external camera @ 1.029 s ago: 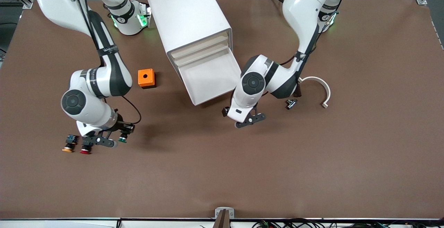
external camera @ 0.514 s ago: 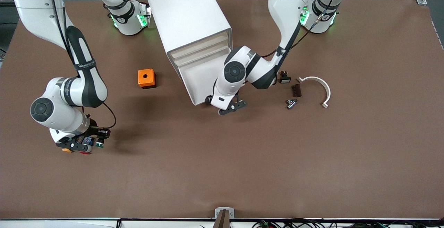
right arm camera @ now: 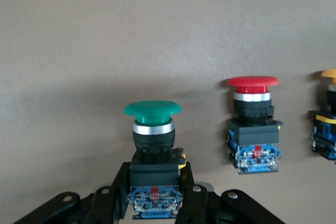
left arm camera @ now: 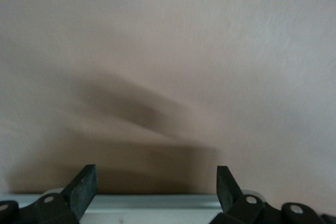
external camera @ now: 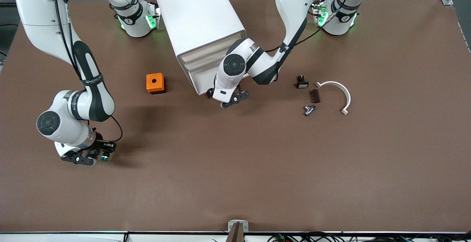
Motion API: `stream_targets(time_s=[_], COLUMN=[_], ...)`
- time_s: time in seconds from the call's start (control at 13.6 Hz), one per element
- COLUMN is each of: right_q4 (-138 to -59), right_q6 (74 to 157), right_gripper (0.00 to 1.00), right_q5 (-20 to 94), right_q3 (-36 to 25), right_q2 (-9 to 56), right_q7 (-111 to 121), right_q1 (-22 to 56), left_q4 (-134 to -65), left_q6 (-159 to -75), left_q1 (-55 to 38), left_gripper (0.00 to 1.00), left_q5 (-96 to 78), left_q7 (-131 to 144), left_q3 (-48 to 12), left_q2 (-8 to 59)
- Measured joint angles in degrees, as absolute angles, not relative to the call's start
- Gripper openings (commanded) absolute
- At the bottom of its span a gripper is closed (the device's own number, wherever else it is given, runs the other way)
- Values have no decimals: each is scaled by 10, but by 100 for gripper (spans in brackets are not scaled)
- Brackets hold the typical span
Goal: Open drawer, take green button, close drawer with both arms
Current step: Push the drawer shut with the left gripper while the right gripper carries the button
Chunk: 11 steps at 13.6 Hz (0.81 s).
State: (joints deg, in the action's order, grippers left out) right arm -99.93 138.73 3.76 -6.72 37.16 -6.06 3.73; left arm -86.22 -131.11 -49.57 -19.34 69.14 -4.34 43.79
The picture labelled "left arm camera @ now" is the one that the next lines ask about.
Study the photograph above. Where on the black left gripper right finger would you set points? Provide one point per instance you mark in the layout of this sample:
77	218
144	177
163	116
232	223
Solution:
227	192

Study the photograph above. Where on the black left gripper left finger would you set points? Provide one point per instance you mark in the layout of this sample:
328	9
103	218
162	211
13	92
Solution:
81	192

